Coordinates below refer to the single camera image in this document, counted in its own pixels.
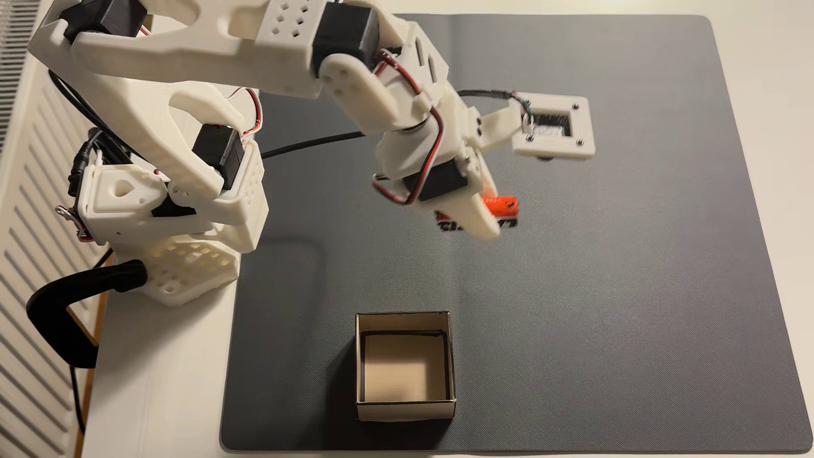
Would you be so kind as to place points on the open cardboard box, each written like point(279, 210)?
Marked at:
point(404, 369)

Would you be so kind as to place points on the red cylindrical battery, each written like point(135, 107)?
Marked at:
point(505, 205)

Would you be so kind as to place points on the white framed wrist camera box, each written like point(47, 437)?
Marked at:
point(585, 127)

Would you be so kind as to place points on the white wall radiator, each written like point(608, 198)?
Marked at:
point(32, 369)

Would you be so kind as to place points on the black table clamp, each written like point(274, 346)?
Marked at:
point(51, 311)

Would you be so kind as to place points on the dark grey table mat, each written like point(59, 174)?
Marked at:
point(636, 286)

